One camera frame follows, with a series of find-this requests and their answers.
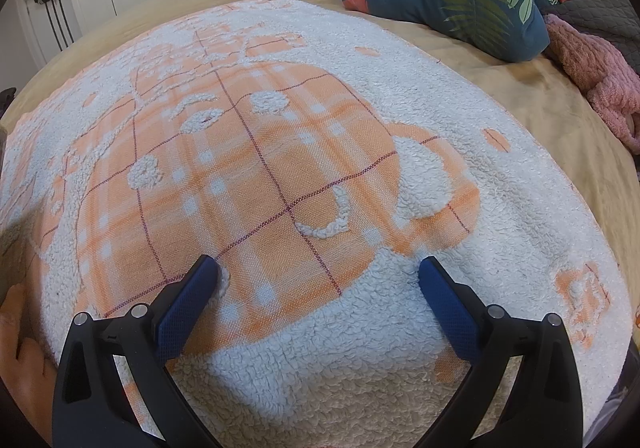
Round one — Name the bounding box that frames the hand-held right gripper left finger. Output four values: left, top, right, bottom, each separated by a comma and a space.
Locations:
52, 254, 236, 448

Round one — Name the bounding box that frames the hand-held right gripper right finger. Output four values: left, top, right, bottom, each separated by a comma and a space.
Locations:
407, 255, 583, 448

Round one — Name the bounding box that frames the person's left hand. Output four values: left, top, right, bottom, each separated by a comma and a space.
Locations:
0, 285, 57, 429

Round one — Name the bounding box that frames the orange and white fleece blanket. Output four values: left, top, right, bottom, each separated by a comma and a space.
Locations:
0, 0, 633, 448

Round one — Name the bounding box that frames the pink knitted blanket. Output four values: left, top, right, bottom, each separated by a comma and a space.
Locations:
542, 13, 640, 154

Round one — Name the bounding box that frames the white door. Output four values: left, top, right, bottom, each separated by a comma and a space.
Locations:
15, 0, 83, 69

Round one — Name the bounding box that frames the grey quilted headboard cover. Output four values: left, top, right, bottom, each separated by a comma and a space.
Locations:
540, 0, 640, 74

